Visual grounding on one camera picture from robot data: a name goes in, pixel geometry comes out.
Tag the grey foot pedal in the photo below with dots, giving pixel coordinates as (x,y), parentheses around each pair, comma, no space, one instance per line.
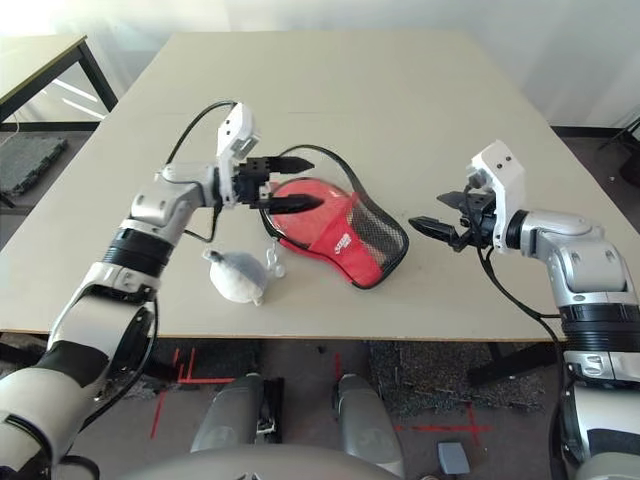
(452,457)

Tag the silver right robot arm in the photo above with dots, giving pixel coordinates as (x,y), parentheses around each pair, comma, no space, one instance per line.
(575,240)

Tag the white grey plush ball charm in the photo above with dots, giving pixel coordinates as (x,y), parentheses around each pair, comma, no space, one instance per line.
(237,280)

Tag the dark speckled floor mat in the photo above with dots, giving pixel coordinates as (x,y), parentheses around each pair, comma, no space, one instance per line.
(425,370)

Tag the beige side table black frame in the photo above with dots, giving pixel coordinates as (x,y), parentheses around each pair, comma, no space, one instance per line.
(30,60)

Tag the grey robot torso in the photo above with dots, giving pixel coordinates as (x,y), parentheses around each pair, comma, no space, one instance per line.
(250,467)

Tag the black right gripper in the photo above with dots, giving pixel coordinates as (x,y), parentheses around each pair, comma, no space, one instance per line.
(477,220)

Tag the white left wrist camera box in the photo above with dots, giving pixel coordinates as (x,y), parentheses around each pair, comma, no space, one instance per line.
(237,130)

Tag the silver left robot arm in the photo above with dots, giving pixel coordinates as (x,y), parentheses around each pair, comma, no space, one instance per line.
(165,200)

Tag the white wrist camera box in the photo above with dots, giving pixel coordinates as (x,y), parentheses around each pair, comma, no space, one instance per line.
(237,130)
(500,165)

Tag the black tripod stand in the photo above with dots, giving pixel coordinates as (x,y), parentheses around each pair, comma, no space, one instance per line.
(635,127)

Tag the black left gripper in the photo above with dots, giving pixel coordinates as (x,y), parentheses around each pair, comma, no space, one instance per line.
(252,175)

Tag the grey interlocking foam mat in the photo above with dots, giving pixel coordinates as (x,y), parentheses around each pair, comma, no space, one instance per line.
(30,160)

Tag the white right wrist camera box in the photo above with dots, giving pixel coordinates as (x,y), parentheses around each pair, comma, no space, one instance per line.
(500,165)

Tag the grey left robot leg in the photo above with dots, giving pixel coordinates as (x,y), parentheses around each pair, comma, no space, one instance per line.
(227,415)

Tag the grey robot leg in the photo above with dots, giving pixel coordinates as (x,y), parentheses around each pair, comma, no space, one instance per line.
(367,425)
(227,415)

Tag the grey right robot leg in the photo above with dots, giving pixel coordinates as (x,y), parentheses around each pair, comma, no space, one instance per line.
(367,425)

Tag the red black paddle case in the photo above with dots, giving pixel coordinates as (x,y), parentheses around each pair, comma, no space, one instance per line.
(345,245)

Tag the red ping-pong paddle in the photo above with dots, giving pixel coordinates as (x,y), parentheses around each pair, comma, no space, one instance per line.
(320,225)

